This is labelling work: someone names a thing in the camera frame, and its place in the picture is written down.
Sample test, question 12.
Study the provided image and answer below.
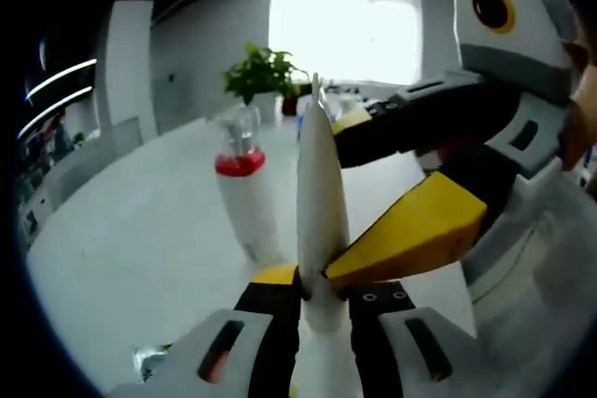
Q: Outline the green plant in white pot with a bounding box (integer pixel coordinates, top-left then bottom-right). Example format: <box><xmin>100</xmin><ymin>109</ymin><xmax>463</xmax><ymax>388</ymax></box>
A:
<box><xmin>222</xmin><ymin>42</ymin><xmax>299</xmax><ymax>116</ymax></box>

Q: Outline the black green sachet packet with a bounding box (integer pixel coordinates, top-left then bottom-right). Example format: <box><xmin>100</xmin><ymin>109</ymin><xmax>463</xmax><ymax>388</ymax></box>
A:
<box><xmin>132</xmin><ymin>343</ymin><xmax>173</xmax><ymax>384</ymax></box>

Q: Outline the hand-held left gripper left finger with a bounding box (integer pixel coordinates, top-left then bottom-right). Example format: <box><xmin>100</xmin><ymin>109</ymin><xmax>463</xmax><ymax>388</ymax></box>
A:
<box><xmin>110</xmin><ymin>264</ymin><xmax>303</xmax><ymax>398</ymax></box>

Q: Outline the white skincare tube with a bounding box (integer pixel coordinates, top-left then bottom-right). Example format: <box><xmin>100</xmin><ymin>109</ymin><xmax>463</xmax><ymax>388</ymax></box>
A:
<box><xmin>295</xmin><ymin>72</ymin><xmax>352</xmax><ymax>334</ymax></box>

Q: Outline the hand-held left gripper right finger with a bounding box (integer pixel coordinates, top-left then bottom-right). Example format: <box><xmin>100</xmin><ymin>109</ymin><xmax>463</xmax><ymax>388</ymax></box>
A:
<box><xmin>343</xmin><ymin>280</ymin><xmax>486</xmax><ymax>398</ymax></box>

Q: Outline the white skincare bottle red band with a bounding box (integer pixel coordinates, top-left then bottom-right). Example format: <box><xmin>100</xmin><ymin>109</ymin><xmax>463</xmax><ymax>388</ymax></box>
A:
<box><xmin>213</xmin><ymin>106</ymin><xmax>286</xmax><ymax>263</ymax></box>

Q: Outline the person's right hand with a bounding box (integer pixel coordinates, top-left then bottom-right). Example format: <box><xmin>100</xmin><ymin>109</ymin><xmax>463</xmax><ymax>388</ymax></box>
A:
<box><xmin>561</xmin><ymin>41</ymin><xmax>590</xmax><ymax>172</ymax></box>

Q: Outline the plant in dark red pot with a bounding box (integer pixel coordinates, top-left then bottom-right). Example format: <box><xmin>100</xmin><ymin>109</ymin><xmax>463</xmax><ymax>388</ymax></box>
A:
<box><xmin>279</xmin><ymin>69</ymin><xmax>312</xmax><ymax>117</ymax></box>

